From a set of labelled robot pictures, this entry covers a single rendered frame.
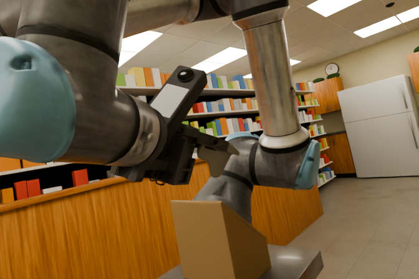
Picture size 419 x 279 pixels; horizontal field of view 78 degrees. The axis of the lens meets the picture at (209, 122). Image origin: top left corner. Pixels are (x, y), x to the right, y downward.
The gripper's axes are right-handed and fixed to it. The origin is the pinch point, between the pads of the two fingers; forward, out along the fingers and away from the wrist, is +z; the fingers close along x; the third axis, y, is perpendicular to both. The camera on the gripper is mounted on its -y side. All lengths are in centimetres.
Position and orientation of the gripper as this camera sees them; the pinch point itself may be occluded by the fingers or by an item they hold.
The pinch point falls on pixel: (201, 139)
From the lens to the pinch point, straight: 48.2
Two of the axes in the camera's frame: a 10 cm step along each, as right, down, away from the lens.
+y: -2.6, 9.6, -1.2
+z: 3.2, 2.0, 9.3
